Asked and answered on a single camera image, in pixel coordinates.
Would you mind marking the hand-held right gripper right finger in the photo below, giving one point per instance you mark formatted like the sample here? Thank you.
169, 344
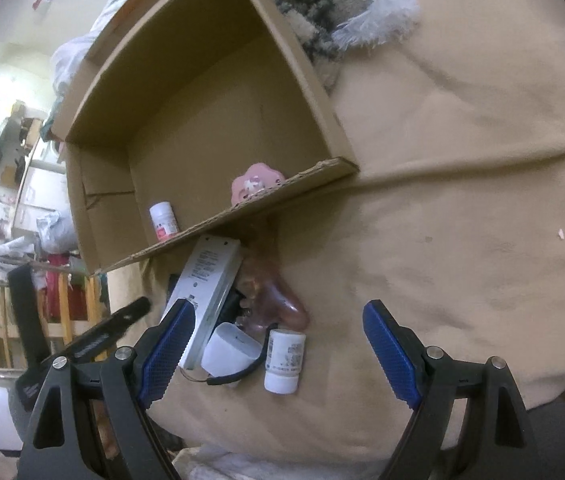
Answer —
392, 355

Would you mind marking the wooden rack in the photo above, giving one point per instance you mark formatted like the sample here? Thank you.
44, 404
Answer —
65, 305

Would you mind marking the wall sticker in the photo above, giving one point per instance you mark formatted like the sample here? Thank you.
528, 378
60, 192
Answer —
45, 1

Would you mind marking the white storage box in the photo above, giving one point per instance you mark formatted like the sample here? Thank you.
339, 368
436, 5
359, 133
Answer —
37, 195

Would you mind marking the beige bed sheet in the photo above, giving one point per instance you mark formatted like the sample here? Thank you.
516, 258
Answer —
462, 160

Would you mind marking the white duvet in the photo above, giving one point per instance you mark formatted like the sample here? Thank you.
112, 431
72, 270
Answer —
70, 60

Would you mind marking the white bottle with printed label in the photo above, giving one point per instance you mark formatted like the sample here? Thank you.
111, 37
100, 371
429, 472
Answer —
285, 360

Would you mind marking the long white printed box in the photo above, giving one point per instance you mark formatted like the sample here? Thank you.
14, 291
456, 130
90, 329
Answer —
207, 280

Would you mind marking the pink cartoon trinket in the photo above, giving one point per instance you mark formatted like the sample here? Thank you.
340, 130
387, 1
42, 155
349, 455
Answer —
252, 187

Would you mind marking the white bottle with red label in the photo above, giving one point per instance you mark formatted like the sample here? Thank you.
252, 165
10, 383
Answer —
163, 220

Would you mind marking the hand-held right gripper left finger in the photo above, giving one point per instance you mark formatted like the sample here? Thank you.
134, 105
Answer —
167, 355

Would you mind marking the white fluffy blanket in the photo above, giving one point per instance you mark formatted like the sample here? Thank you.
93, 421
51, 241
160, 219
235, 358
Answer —
387, 15

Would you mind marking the red bag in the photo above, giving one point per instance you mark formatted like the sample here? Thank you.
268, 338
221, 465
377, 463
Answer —
55, 285

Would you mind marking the brown cardboard box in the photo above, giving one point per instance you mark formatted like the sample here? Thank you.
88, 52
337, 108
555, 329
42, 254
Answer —
202, 125

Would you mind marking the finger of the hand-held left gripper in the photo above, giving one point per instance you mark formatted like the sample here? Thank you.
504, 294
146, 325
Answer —
112, 327

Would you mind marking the pink hair claw clip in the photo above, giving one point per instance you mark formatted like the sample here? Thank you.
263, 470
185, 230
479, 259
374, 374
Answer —
277, 295

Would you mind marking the white plastic bag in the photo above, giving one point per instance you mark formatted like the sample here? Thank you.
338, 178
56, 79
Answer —
55, 232

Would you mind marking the teal cloth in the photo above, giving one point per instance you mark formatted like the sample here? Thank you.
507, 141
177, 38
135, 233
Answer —
55, 120

